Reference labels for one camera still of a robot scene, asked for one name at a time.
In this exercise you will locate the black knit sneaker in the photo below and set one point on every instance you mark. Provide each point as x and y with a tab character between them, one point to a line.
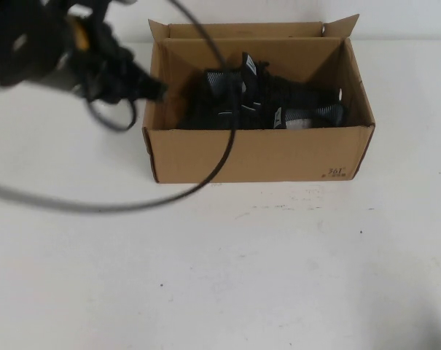
289	87
205	120

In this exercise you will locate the brown cardboard shoe box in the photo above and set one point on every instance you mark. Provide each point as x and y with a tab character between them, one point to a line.
271	153

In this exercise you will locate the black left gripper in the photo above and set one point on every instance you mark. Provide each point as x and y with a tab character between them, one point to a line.
100	65

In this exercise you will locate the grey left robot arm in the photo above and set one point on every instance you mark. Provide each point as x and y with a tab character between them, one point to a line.
16	43

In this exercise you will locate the white paper shoe stuffing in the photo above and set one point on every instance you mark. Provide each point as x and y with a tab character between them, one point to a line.
298	125

